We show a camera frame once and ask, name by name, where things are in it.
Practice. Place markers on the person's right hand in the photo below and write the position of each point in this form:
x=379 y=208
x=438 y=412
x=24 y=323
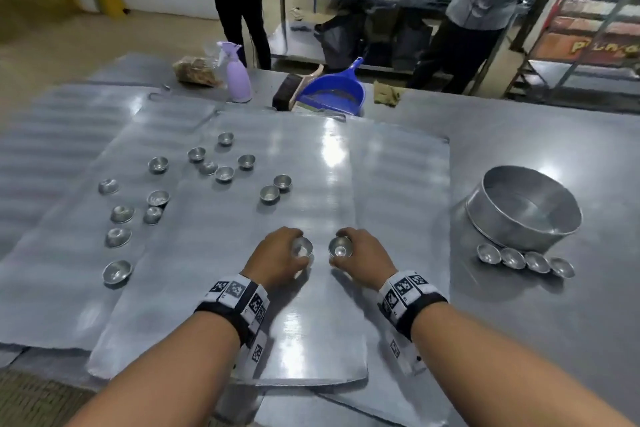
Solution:
x=367 y=261

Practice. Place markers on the person's left hand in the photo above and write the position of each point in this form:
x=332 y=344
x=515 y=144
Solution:
x=272 y=259

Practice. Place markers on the person's right thumb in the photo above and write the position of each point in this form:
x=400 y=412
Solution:
x=339 y=264

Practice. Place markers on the person's left thumb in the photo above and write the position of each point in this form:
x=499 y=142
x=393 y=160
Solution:
x=301 y=267

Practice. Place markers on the small metal cup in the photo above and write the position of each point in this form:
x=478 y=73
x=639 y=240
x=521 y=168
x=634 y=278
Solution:
x=512 y=258
x=561 y=267
x=537 y=262
x=303 y=247
x=340 y=247
x=489 y=254

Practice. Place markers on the person's left forearm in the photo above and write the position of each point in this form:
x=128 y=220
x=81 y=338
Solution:
x=165 y=381

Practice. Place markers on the person's right forearm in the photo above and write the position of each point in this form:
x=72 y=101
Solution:
x=490 y=371

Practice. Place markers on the marker-printed left wrist band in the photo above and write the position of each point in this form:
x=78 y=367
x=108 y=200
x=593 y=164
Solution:
x=235 y=299

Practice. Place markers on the marker-printed wrist band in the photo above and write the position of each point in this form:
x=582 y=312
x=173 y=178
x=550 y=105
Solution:
x=407 y=294
x=235 y=299

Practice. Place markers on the marker-printed right wrist band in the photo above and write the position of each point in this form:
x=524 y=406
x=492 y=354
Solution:
x=407 y=294

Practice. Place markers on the flat metal baking sheet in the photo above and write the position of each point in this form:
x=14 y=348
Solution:
x=400 y=181
x=65 y=221
x=310 y=166
x=45 y=111

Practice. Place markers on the dark hand brush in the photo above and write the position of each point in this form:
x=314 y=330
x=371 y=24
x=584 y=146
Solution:
x=286 y=94

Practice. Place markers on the scattered metal cups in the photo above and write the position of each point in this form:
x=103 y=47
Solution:
x=159 y=165

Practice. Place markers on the blue plastic dustpan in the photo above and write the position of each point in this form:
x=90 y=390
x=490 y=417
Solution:
x=332 y=89

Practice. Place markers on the brown cloth rag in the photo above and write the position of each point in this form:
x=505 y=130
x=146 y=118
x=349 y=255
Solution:
x=387 y=94

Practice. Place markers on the large round metal pan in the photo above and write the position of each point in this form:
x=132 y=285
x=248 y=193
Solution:
x=522 y=216

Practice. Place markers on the purple spray bottle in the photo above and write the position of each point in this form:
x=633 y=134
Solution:
x=237 y=79

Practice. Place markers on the clear bag of brown food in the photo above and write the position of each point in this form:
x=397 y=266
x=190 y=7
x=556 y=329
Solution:
x=196 y=71

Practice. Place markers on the black bag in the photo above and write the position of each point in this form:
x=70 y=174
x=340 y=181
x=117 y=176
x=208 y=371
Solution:
x=417 y=41
x=340 y=41

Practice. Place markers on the steel work table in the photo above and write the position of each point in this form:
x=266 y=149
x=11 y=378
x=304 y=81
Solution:
x=300 y=31

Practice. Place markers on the metal shelf rack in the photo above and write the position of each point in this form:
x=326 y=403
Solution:
x=590 y=26

